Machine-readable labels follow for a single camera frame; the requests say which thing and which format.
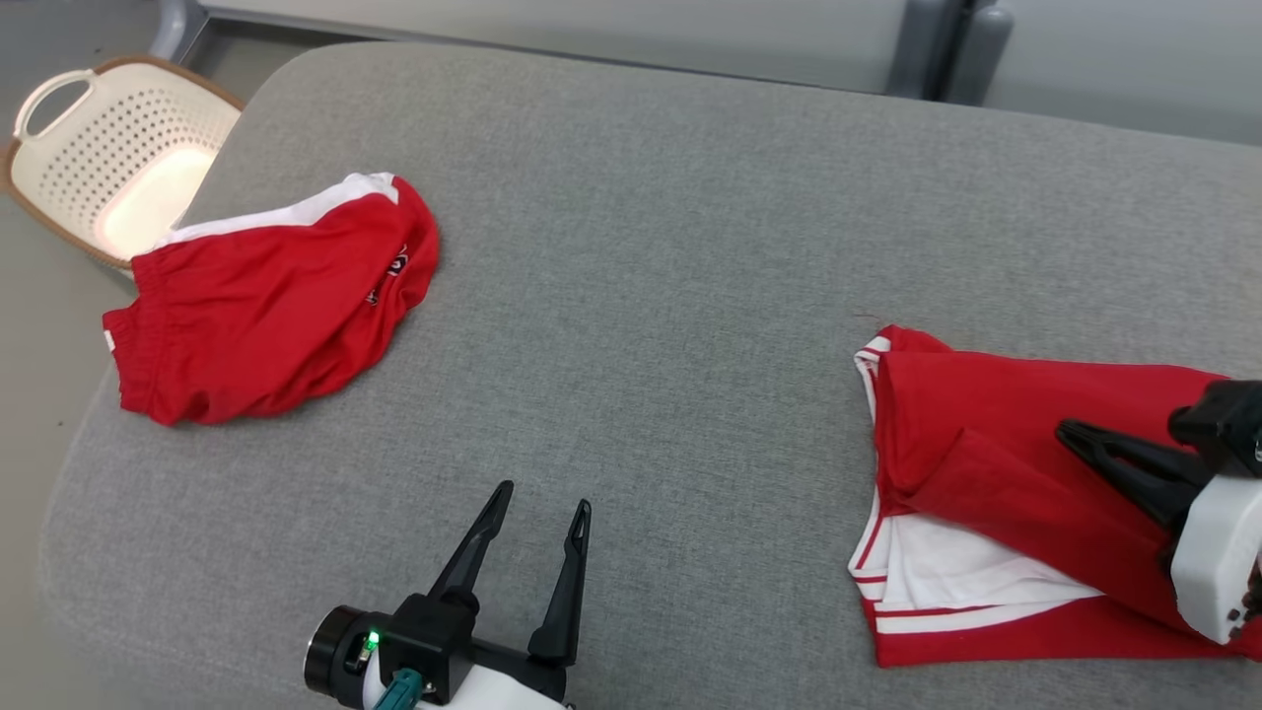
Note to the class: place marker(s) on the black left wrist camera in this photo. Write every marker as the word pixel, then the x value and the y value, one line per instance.
pixel 434 631

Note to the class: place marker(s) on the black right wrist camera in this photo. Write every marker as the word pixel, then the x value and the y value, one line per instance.
pixel 1223 424

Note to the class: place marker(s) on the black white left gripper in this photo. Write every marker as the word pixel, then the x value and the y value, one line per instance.
pixel 513 685

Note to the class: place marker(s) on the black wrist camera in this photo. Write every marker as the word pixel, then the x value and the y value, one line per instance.
pixel 434 631
pixel 1223 424

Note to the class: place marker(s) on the grey metal partition post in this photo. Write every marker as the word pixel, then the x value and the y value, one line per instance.
pixel 946 44
pixel 177 25

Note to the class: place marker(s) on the red white Bulls shorts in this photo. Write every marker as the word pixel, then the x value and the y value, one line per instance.
pixel 266 306

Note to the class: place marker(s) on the cream perforated laundry basket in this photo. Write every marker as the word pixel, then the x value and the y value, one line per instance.
pixel 108 158

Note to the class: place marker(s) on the grey fabric sofa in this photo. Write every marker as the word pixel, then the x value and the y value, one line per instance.
pixel 670 296

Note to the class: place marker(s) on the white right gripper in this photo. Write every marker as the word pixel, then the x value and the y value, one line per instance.
pixel 1218 552

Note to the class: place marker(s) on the red white striped jersey top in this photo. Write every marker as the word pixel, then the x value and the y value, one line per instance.
pixel 996 444

